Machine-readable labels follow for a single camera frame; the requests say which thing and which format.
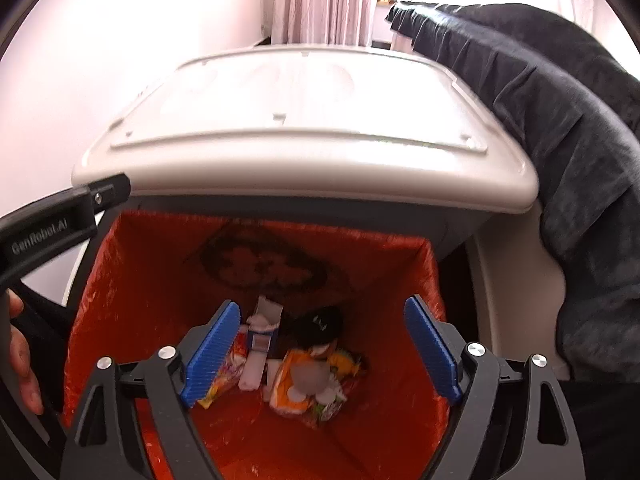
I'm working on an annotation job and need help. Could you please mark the yellow colourful wrapper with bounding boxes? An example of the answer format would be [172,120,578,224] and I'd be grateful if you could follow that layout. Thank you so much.
[312,350,366,423]

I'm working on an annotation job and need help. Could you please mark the orange white snack bag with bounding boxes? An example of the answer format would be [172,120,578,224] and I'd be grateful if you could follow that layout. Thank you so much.
[267,347,346,416]

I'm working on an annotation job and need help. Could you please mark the white paper stick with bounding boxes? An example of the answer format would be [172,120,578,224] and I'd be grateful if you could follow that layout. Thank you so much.
[239,347,268,392]

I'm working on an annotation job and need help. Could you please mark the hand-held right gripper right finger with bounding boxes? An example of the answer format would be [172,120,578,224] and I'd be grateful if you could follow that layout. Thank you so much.
[404,295,586,480]

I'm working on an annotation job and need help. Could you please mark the person's left hand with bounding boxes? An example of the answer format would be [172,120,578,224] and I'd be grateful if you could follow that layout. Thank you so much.
[7,291,45,416]

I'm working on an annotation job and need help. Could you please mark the blue carton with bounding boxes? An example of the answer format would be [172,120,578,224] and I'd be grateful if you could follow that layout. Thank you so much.
[247,296,285,356]

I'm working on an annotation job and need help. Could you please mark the pink patterned curtain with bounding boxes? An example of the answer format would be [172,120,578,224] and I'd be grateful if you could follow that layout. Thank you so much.
[272,0,375,47]

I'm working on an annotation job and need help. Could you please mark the orange trash bag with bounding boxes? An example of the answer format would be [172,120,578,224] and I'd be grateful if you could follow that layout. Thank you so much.
[62,209,453,480]

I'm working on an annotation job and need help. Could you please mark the dark blue bed blanket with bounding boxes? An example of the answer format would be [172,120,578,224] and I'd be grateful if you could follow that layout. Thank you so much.
[385,2,640,480]

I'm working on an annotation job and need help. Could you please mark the white bed base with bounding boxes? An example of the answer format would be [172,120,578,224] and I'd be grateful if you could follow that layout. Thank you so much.
[389,30,573,383]

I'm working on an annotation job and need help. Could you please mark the colourful candy wrapper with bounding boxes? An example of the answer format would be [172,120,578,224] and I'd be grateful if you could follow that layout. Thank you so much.
[197,332,248,408]

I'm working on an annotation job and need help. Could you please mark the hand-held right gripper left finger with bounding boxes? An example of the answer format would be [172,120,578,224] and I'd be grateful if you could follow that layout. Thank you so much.
[60,300,242,480]

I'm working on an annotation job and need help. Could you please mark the white plastic bin lid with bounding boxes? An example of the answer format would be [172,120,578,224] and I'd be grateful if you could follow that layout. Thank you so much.
[71,45,540,261]

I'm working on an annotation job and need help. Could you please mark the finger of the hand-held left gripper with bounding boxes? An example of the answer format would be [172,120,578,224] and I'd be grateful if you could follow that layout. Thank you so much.
[0,172,132,293]

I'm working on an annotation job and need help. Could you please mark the black bag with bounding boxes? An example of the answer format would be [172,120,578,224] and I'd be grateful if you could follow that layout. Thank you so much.
[285,306,345,348]

